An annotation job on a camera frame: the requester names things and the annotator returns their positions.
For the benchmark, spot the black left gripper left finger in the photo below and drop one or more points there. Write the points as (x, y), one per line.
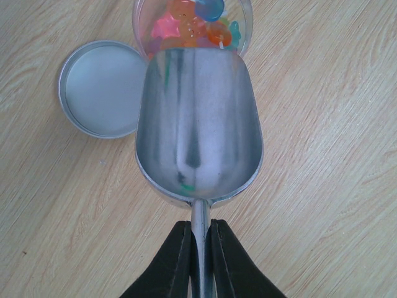
(168, 273)

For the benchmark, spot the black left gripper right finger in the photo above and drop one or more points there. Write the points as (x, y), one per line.
(236, 275)

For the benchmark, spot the candies in cup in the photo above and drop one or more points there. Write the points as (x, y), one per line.
(192, 25)

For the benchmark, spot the round white lid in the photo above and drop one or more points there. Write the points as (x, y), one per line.
(100, 87)

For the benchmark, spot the clear plastic cup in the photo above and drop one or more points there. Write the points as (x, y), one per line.
(142, 28)

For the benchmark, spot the silver metal scoop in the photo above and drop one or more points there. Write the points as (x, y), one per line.
(199, 140)

